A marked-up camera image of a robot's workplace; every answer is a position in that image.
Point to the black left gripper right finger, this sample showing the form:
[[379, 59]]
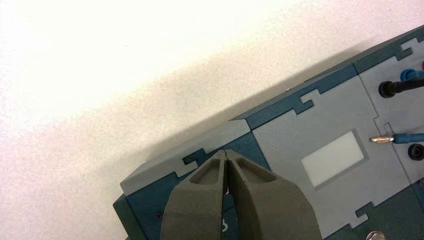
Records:
[[271, 212]]

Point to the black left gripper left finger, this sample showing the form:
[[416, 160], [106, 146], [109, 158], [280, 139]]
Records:
[[195, 208]]

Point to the white rectangular display window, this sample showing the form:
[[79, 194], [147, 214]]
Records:
[[333, 159]]

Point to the grey and teal control box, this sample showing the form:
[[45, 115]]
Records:
[[331, 109]]

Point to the black jack socket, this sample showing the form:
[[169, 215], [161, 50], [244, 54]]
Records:
[[416, 151]]

